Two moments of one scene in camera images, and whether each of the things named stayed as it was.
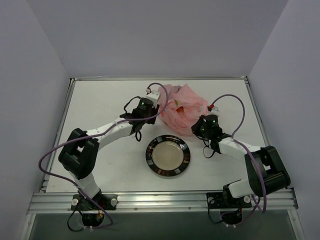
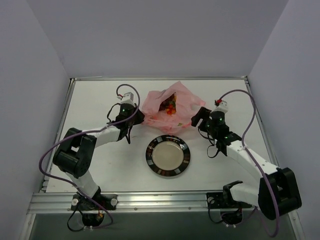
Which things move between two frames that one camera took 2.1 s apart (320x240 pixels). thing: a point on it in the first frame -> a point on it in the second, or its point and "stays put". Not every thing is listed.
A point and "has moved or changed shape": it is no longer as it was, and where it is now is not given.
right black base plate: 224,200 stays put
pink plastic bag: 184,107 has moved or changed shape
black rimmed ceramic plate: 168,155 stays put
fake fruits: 181,111 -> 169,105
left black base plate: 108,201 stays put
